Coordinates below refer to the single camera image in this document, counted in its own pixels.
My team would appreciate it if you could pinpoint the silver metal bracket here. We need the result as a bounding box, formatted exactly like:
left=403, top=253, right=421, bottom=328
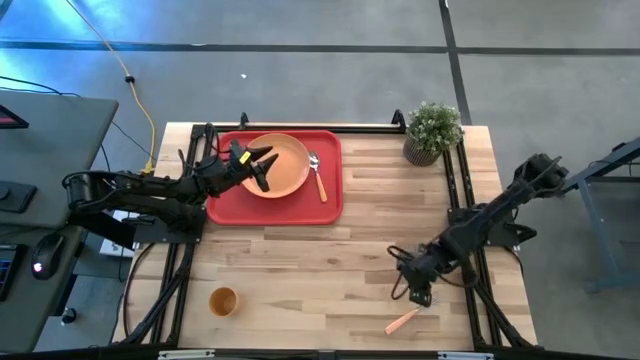
left=437, top=351, right=495, bottom=360
left=157, top=349, right=217, bottom=360

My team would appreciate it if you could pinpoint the fork with orange handle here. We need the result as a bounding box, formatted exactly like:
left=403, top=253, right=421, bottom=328
left=383, top=295, right=442, bottom=336

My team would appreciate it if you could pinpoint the grey ribbed plant pot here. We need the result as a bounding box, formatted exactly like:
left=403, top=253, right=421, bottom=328
left=402, top=135, right=444, bottom=168

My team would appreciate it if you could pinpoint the black computer mouse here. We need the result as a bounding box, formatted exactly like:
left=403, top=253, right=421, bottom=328
left=30, top=231, right=67, bottom=282

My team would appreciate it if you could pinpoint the orange cup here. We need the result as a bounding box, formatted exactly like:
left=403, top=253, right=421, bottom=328
left=207, top=286, right=241, bottom=319

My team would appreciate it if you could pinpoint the yellow cable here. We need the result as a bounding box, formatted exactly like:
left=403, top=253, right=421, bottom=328
left=64, top=0, right=158, bottom=176

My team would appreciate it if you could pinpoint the dark screen with red glow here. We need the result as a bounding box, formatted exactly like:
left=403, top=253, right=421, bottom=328
left=0, top=103, right=30, bottom=131

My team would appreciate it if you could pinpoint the black desk device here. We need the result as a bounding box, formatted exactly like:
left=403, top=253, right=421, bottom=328
left=0, top=180, right=39, bottom=215

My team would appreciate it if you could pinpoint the black aluminium table frame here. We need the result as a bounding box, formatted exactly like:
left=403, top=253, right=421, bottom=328
left=112, top=108, right=540, bottom=360

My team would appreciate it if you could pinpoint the red plastic tray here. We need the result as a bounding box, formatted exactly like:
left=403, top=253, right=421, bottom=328
left=205, top=129, right=345, bottom=227

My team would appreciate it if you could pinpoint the black floor cable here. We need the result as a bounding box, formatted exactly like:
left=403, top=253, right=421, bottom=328
left=0, top=74, right=157, bottom=162

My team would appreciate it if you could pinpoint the green artificial plant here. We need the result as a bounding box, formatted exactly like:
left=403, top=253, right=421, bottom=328
left=405, top=100, right=466, bottom=154

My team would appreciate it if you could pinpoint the spoon with orange handle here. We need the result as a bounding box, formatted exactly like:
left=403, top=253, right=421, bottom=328
left=307, top=150, right=330, bottom=205

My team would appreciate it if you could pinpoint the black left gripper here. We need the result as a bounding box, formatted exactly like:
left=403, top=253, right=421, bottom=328
left=214, top=139, right=280, bottom=194

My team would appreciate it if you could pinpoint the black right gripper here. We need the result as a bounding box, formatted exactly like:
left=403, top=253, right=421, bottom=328
left=397, top=248, right=447, bottom=308

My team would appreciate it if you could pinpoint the grey desk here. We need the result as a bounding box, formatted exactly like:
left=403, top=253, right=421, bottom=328
left=0, top=89, right=120, bottom=354

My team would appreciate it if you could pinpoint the blue-grey metal table frame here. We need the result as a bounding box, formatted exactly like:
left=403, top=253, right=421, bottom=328
left=550, top=136, right=640, bottom=295

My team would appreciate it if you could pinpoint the orange plate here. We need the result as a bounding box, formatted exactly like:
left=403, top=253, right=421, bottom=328
left=240, top=132, right=312, bottom=200

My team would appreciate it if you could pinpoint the black keyboard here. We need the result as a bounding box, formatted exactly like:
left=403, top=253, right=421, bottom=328
left=0, top=243, right=22, bottom=302

